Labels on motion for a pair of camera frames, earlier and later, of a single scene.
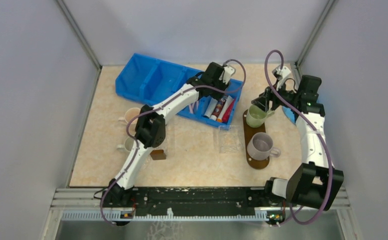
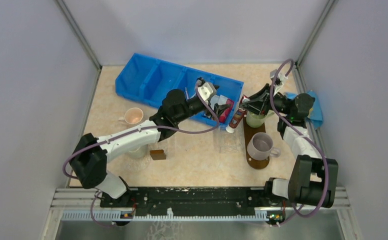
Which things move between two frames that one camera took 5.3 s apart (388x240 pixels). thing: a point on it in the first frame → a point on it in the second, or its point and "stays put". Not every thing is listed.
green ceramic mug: (256, 116) stays put
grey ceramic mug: (261, 146) stays put
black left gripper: (224, 86) → (218, 108)
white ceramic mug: (129, 114) stays put
